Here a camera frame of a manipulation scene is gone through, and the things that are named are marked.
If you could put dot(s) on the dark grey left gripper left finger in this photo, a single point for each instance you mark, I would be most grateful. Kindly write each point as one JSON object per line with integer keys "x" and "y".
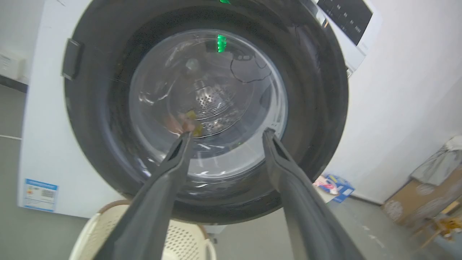
{"x": 151, "y": 202}

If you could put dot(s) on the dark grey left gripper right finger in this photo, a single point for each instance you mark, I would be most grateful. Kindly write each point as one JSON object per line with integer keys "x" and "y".
{"x": 303, "y": 206}

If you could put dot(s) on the round black washing machine door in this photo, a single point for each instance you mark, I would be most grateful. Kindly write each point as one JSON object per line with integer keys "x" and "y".
{"x": 108, "y": 119}

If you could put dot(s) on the white front-loading washing machine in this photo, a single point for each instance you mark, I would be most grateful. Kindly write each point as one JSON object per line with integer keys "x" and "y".
{"x": 47, "y": 144}

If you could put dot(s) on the black washing machine control panel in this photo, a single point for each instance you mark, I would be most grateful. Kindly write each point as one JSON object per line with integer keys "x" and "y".
{"x": 348, "y": 16}

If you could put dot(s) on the blue and white detergent box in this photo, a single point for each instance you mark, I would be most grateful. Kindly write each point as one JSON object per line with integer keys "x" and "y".
{"x": 334, "y": 186}

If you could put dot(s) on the cream perforated laundry basket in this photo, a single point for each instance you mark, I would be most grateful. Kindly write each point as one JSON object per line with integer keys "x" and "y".
{"x": 180, "y": 238}

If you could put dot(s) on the brown cardboard box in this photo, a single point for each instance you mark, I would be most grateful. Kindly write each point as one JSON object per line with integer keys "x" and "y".
{"x": 415, "y": 202}

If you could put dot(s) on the blue energy label sticker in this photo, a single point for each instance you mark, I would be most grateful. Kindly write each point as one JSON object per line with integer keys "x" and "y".
{"x": 39, "y": 194}

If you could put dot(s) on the small wooden stool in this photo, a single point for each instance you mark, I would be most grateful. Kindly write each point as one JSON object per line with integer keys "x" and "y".
{"x": 440, "y": 224}

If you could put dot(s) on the grey cloth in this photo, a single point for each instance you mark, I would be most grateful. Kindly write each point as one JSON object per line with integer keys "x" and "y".
{"x": 438, "y": 162}

